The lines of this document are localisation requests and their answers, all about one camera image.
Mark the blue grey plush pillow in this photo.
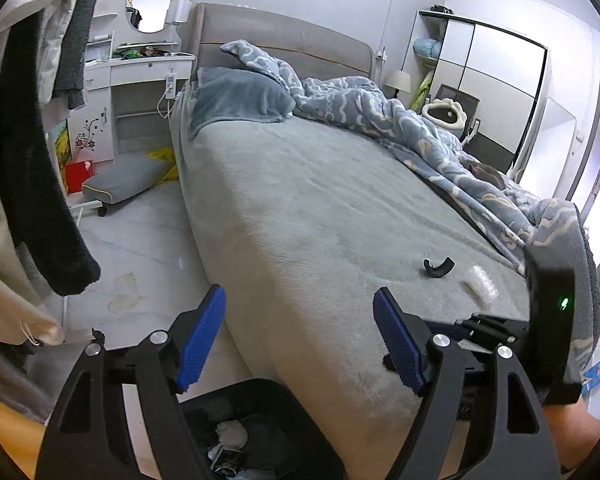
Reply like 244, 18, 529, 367
189, 66, 296, 141

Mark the white wall lamp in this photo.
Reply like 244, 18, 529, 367
165, 0, 191, 26

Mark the white wardrobe with black trim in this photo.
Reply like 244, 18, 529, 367
430, 14, 550, 174

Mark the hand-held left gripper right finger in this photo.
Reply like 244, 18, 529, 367
372, 287, 563, 480

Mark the white panel door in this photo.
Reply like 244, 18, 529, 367
520, 97, 579, 202

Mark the white controller with cable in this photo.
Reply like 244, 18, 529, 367
157, 67, 179, 119

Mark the white table lamp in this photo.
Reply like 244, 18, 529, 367
384, 70, 412, 99

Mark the light blue round pillow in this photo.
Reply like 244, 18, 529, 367
413, 37, 441, 59

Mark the black trash bin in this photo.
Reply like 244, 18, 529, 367
177, 379, 346, 480

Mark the black hanging garment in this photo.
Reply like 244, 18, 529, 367
0, 15, 102, 297

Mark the blue cloud patterned blanket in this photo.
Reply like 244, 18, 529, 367
220, 40, 600, 392

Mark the grey knit hanging garment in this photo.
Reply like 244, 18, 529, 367
52, 0, 107, 110

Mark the dark wrapper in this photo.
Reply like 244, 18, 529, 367
211, 447, 247, 477

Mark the grey cushioned rolling stool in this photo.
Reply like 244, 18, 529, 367
70, 156, 174, 226

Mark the white vanity desk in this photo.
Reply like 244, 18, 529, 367
67, 0, 197, 171

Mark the yellow plastic bag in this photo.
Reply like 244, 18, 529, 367
147, 147, 180, 184

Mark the white open shelf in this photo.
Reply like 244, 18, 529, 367
405, 9, 448, 111

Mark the black curved plastic piece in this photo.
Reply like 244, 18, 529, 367
422, 257, 455, 280

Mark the clear plastic wrap piece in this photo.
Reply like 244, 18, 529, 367
461, 265, 496, 307

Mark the person's right forearm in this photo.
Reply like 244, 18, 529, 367
544, 400, 600, 475

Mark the white tissue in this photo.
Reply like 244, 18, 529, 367
214, 420, 249, 461

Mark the yellow green bag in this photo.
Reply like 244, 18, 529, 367
414, 72, 434, 109

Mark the colourful toiletries clutter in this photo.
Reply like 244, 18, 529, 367
114, 45, 169, 60

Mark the black chair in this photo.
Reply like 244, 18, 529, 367
430, 84, 482, 142

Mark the grey cat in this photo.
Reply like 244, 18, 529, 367
467, 160, 507, 191

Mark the red box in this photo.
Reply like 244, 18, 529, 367
62, 160, 95, 195

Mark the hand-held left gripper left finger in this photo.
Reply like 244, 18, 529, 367
35, 284, 227, 480

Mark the grey bed with padded headboard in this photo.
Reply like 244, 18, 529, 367
169, 2, 600, 476

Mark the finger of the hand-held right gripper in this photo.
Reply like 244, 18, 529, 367
382, 346, 497, 378
429, 312, 531, 346

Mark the white hanging garment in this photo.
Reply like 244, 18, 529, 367
0, 0, 97, 107

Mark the yellow picture board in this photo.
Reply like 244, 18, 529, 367
54, 122, 71, 166

